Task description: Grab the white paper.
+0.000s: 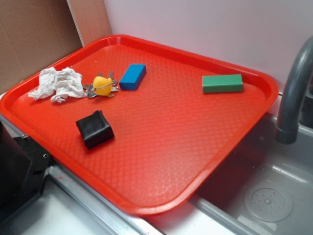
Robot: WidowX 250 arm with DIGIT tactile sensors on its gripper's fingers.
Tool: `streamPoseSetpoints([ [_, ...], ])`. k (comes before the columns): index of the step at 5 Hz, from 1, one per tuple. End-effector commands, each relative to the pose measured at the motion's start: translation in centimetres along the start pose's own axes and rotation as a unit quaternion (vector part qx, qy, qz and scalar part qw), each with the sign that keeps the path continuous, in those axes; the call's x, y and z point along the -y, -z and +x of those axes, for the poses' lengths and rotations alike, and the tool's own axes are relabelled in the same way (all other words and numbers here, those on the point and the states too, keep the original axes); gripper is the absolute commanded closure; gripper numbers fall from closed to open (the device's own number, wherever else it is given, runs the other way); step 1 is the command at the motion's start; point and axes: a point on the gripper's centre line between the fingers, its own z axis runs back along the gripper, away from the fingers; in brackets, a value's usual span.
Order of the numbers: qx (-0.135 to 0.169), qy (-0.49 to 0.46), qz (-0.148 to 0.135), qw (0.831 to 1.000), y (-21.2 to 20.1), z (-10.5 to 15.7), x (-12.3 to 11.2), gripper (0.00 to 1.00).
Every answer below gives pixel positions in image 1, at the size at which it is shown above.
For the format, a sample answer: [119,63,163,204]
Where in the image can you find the round sink drain cover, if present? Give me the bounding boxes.
[244,182,293,222]

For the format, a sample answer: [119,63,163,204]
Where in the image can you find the brown cardboard panel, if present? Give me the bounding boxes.
[0,0,112,93]

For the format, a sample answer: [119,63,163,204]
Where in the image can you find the grey plastic sink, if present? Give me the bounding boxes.
[191,115,313,235]

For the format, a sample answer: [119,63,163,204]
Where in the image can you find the green rectangular block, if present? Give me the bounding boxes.
[202,74,243,94]

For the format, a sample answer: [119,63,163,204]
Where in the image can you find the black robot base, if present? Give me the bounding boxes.
[0,123,51,225]

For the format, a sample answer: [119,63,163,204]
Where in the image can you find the black folded wallet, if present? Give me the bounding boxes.
[76,110,114,149]

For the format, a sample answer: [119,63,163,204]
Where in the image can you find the grey curved faucet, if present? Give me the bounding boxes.
[275,37,313,144]

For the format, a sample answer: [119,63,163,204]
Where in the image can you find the red plastic tray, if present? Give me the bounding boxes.
[0,35,278,216]

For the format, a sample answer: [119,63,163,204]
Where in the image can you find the blue rectangular block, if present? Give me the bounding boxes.
[119,64,146,91]

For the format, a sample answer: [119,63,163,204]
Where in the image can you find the yellow rubber duck keychain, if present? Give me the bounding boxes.
[92,76,112,96]

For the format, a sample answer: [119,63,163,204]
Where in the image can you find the silver keys bunch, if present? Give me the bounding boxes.
[83,71,119,98]

